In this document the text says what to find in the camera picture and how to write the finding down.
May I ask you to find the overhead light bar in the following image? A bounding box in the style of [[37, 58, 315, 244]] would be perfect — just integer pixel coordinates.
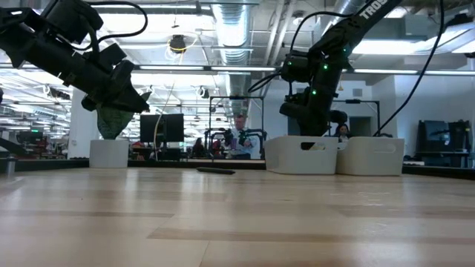
[[0, 62, 475, 76]]

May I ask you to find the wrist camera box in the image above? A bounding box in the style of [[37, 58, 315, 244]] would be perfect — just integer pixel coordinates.
[[41, 0, 104, 45], [280, 92, 316, 116]]

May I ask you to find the silver ventilation duct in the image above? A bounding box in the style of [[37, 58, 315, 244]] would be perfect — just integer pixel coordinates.
[[322, 0, 372, 27], [210, 1, 255, 139]]

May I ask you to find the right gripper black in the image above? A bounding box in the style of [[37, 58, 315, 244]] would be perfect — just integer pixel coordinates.
[[296, 88, 348, 137]]

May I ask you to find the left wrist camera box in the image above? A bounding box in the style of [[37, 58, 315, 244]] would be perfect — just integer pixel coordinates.
[[41, 0, 104, 45]]

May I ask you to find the black gantry frame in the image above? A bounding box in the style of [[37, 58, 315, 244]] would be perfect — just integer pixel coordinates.
[[333, 99, 381, 139], [209, 95, 265, 161]]

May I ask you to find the grey plastic bin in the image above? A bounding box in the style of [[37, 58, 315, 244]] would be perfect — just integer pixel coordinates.
[[263, 135, 339, 176], [335, 136, 406, 177]]

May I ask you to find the black cabinet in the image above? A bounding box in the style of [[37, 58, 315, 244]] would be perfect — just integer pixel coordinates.
[[417, 119, 473, 168]]

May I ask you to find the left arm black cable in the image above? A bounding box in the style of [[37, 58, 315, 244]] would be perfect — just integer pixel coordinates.
[[85, 0, 149, 51]]

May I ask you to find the small grey post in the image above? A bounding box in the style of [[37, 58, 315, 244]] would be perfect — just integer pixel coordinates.
[[4, 155, 17, 177]]

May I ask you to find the black aluminium table frame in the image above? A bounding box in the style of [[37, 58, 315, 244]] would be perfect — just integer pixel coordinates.
[[0, 157, 475, 182]]

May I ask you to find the black background monitor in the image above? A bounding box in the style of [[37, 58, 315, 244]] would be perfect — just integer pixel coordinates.
[[140, 113, 164, 144], [163, 113, 185, 143]]

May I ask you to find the black pen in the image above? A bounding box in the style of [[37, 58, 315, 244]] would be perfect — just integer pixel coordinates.
[[195, 166, 237, 176]]

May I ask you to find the black ceiling camera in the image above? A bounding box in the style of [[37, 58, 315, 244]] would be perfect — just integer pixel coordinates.
[[168, 34, 189, 54]]

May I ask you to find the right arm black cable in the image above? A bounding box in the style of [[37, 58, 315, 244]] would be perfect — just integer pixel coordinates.
[[373, 0, 446, 137]]

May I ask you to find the person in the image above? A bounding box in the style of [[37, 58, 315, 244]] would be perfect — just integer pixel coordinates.
[[332, 123, 353, 144], [222, 113, 260, 161], [190, 137, 207, 159]]

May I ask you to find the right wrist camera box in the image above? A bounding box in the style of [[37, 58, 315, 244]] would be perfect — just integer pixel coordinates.
[[280, 92, 316, 116]]

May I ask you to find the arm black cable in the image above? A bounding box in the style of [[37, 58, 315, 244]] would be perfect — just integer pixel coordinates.
[[85, 0, 149, 51], [373, 0, 446, 137]]

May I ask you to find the white hanging cable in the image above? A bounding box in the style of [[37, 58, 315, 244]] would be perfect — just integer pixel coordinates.
[[152, 50, 186, 161]]

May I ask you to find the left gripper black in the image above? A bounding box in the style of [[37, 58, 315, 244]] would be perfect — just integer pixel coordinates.
[[22, 33, 151, 114]]

